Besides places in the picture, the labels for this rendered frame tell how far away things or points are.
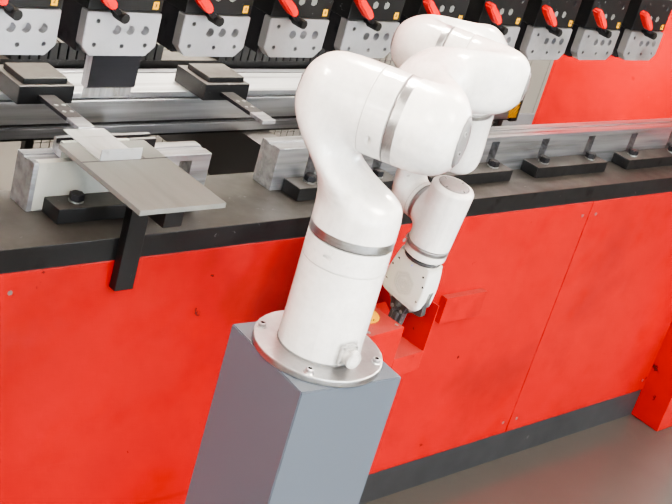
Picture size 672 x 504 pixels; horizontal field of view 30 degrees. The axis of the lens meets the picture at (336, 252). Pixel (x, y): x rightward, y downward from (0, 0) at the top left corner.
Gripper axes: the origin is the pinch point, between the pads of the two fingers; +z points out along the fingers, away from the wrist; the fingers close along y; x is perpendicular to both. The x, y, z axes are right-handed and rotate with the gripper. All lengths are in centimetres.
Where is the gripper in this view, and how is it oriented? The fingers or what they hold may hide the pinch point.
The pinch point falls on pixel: (396, 317)
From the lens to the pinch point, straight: 249.9
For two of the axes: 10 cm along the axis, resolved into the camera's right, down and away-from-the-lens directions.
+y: 6.6, 5.7, -4.9
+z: -3.2, 8.1, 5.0
